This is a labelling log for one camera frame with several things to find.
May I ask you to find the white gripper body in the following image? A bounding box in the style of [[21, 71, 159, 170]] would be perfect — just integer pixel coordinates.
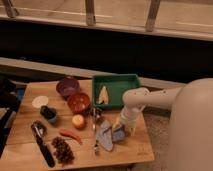
[[120, 106, 143, 131]]

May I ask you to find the blue sponge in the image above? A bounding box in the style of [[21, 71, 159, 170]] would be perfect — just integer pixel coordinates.
[[112, 126, 125, 143]]

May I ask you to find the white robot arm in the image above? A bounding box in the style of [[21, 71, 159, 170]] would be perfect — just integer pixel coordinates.
[[121, 78, 213, 171]]

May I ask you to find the red bowl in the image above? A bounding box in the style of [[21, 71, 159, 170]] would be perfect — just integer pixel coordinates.
[[67, 92, 91, 114]]

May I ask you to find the purple bowl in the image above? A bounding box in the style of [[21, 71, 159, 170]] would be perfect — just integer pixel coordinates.
[[56, 76, 80, 98]]

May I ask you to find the grey blue cloth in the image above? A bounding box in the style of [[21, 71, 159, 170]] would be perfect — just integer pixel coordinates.
[[96, 120, 113, 151]]

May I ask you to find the yellow banana piece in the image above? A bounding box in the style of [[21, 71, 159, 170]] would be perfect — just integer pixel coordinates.
[[98, 86, 109, 104]]

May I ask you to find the metal spoon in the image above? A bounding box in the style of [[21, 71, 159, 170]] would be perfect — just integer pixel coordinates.
[[92, 107, 101, 155]]

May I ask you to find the green plastic tray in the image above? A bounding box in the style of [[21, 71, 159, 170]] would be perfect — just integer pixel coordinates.
[[92, 74, 141, 110]]

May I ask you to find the yellow apple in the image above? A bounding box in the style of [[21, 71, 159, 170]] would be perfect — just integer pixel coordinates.
[[72, 115, 86, 129]]

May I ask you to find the red chili pepper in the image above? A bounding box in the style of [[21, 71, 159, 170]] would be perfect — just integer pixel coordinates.
[[59, 129, 82, 145]]

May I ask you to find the wooden table board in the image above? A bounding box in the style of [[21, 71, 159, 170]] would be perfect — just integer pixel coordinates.
[[0, 82, 154, 171]]

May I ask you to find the dark grape bunch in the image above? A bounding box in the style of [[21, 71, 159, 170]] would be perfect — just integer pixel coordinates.
[[52, 137, 74, 165]]

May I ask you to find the blue cup with dark item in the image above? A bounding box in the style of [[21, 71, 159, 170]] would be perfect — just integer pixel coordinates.
[[40, 106, 57, 124]]

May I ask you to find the white round lid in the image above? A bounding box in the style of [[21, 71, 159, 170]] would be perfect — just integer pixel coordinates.
[[32, 96, 49, 108]]

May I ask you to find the black handled peeler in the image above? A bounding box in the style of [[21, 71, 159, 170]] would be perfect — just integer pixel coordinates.
[[31, 121, 55, 168]]

